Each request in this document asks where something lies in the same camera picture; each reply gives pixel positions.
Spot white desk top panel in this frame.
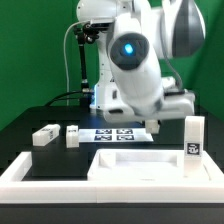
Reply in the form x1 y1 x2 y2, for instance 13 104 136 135
87 149 210 182

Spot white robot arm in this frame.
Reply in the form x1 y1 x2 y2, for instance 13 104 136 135
76 0 205 122

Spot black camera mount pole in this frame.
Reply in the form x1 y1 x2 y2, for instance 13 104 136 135
79 42 89 94

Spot white camera cable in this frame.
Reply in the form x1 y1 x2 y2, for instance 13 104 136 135
63 20 90 107

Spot black cables at base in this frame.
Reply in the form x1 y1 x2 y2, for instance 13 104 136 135
44 89 84 108

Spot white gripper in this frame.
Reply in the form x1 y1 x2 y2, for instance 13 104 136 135
102 89 196 124

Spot white marker tag sheet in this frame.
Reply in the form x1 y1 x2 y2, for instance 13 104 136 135
79 128 153 143

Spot white U-shaped frame fixture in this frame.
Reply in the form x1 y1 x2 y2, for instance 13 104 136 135
0 152 224 204

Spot black camera on mount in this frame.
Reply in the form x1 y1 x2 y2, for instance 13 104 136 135
73 21 110 45

